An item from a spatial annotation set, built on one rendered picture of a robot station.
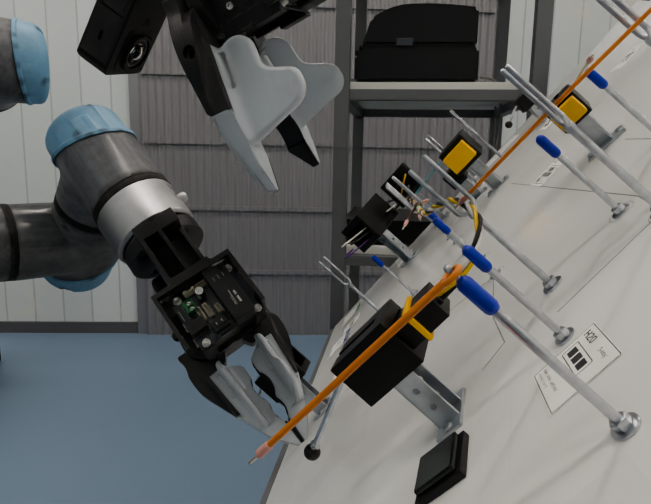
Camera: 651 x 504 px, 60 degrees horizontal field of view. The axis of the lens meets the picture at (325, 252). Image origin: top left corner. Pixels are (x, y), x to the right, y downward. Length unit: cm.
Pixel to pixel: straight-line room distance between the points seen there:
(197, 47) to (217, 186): 363
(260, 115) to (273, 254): 366
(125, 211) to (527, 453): 36
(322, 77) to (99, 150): 22
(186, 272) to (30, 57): 53
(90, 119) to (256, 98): 25
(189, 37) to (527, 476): 30
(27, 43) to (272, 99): 62
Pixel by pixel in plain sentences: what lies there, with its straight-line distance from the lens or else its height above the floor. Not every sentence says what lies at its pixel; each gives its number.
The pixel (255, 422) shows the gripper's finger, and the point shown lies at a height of 107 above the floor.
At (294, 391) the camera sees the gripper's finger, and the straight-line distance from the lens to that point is 46.
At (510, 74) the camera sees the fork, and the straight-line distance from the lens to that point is 41.
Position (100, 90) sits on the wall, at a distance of 421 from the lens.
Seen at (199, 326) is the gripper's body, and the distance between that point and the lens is 44.
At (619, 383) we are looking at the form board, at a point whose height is 117.
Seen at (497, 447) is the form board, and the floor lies 112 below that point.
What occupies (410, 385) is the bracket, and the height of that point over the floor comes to 112.
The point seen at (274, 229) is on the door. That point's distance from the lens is 396.
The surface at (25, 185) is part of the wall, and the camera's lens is 440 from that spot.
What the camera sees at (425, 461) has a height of 109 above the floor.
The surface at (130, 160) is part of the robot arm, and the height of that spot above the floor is 127.
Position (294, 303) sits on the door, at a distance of 406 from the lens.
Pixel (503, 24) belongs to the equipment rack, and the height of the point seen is 170.
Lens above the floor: 128
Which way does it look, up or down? 10 degrees down
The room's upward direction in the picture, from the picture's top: 1 degrees clockwise
